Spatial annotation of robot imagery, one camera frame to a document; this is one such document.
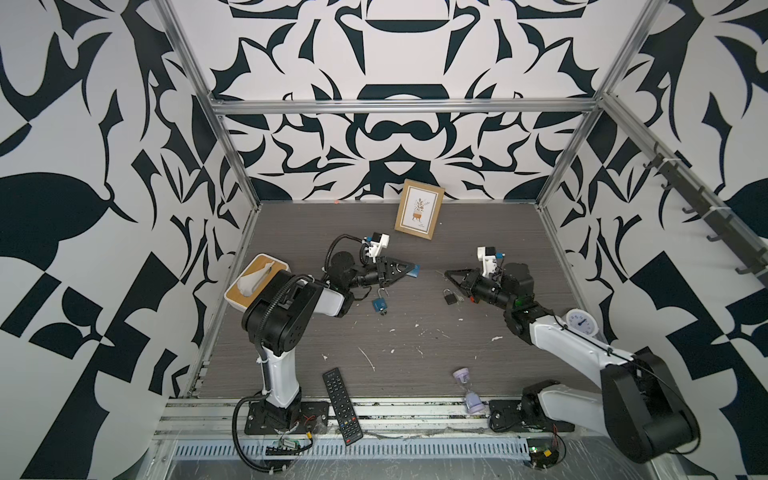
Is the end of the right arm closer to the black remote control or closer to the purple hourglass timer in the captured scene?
the purple hourglass timer

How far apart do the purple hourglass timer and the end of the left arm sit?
0.30 meters

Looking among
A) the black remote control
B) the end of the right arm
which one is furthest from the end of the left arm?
the black remote control

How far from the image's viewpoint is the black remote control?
73 centimetres

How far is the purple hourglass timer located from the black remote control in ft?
0.91

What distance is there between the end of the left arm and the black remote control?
0.90 ft

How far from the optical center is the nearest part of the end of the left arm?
77cm

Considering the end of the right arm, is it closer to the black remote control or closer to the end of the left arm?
the end of the left arm

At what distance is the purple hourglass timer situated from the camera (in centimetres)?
75
